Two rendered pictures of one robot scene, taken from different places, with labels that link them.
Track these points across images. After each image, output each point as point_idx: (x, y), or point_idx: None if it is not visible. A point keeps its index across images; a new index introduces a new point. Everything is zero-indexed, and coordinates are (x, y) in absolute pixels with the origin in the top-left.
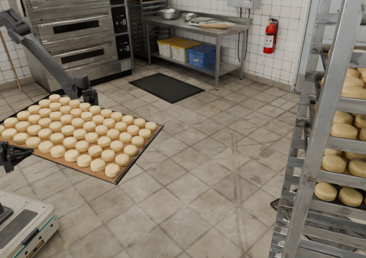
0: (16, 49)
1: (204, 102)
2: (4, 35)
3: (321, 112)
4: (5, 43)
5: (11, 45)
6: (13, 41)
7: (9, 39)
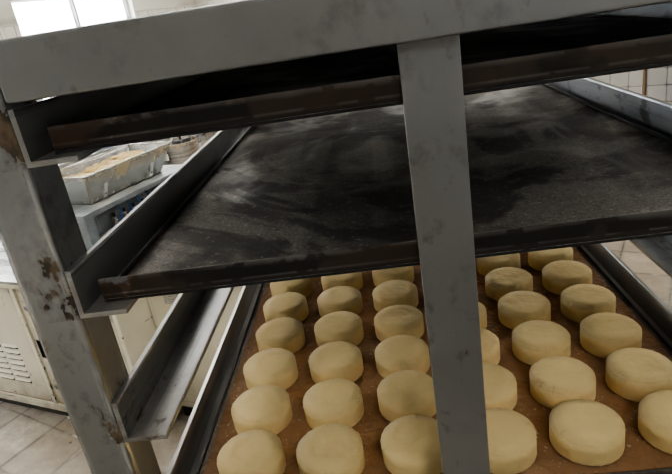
0: (668, 101)
1: None
2: (656, 73)
3: None
4: (652, 88)
5: (661, 94)
6: (667, 87)
7: (661, 82)
